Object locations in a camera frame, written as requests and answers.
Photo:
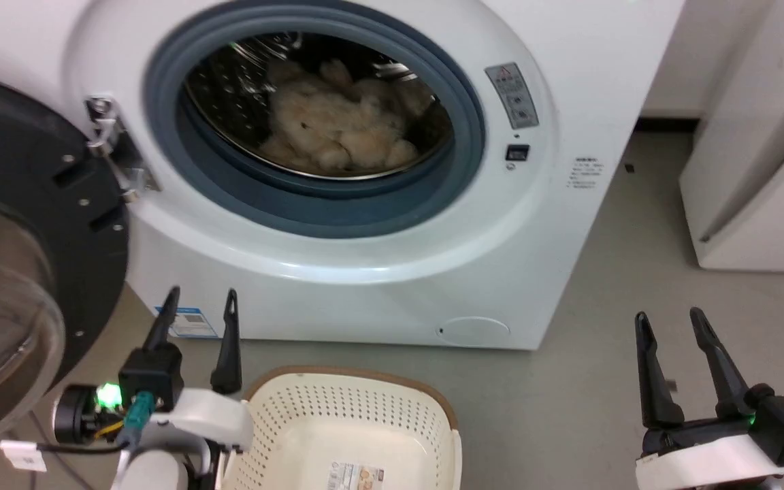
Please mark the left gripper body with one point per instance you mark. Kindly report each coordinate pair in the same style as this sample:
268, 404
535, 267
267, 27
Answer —
215, 415

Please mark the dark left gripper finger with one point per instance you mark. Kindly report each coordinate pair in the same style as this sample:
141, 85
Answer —
230, 347
162, 323

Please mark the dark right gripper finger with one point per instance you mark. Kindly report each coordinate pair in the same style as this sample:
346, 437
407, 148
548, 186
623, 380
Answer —
652, 381
722, 371

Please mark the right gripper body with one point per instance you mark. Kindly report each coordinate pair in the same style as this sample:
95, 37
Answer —
705, 459

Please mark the beige plush toy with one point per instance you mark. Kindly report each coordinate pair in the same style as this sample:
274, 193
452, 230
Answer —
337, 122

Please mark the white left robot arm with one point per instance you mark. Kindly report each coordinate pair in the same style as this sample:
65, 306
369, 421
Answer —
154, 469

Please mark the cream perforated laundry basket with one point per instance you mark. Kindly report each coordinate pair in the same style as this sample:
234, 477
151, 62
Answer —
337, 422

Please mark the white front-load washing machine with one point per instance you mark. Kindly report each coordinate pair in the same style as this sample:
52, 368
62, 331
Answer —
365, 286

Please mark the blue energy label sticker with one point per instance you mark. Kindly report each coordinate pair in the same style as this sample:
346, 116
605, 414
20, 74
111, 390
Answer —
191, 323

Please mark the black round wrist module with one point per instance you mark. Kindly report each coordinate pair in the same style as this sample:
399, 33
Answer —
73, 414

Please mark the white cabinet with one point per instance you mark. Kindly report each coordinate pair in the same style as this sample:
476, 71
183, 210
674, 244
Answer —
759, 204

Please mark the black round washer door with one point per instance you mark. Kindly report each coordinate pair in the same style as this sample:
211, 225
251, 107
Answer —
24, 150

